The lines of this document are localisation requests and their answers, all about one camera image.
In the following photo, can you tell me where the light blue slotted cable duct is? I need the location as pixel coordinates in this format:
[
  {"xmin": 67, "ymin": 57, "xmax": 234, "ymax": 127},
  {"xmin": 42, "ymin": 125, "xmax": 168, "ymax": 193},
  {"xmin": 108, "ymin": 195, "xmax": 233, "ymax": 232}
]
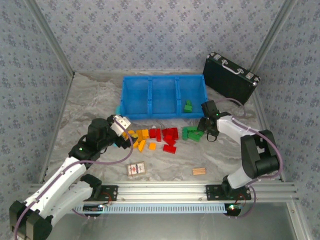
[{"xmin": 74, "ymin": 203, "xmax": 228, "ymax": 215}]

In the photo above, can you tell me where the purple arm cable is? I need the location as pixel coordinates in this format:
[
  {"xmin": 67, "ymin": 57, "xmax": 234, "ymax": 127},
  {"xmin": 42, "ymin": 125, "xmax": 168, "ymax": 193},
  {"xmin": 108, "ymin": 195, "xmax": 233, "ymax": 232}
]
[
  {"xmin": 216, "ymin": 97, "xmax": 285, "ymax": 221},
  {"xmin": 12, "ymin": 119, "xmax": 135, "ymax": 240}
]

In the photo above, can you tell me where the blue three-compartment plastic bin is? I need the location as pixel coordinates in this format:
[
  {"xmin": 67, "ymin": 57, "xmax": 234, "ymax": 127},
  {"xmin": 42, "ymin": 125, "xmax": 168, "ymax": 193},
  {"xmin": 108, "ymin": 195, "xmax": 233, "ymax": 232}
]
[{"xmin": 120, "ymin": 74, "xmax": 209, "ymax": 121}]

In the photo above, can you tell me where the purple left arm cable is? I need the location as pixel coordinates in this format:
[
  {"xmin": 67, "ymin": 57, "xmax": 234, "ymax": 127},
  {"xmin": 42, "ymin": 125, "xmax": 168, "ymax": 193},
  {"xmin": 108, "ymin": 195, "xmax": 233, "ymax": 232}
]
[{"xmin": 12, "ymin": 119, "xmax": 135, "ymax": 240}]

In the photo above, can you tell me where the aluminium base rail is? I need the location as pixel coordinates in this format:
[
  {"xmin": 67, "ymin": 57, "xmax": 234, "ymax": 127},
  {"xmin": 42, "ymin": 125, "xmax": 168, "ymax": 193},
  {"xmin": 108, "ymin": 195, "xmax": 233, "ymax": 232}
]
[{"xmin": 27, "ymin": 181, "xmax": 300, "ymax": 203}]

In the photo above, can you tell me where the aluminium frame post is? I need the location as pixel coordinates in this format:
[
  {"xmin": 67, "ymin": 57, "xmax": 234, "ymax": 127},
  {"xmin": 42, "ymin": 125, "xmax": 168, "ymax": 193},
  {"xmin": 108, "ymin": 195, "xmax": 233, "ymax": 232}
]
[
  {"xmin": 24, "ymin": 0, "xmax": 76, "ymax": 76},
  {"xmin": 249, "ymin": 0, "xmax": 299, "ymax": 73}
]

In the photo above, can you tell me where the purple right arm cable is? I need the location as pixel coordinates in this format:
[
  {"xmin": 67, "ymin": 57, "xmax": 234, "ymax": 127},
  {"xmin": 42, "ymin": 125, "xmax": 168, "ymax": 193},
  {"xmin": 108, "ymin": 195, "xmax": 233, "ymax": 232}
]
[{"xmin": 216, "ymin": 97, "xmax": 285, "ymax": 221}]

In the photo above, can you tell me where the black case with metal handle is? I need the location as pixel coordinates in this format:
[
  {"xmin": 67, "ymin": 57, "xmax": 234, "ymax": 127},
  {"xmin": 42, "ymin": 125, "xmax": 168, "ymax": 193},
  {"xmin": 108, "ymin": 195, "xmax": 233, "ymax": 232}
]
[{"xmin": 201, "ymin": 51, "xmax": 261, "ymax": 106}]

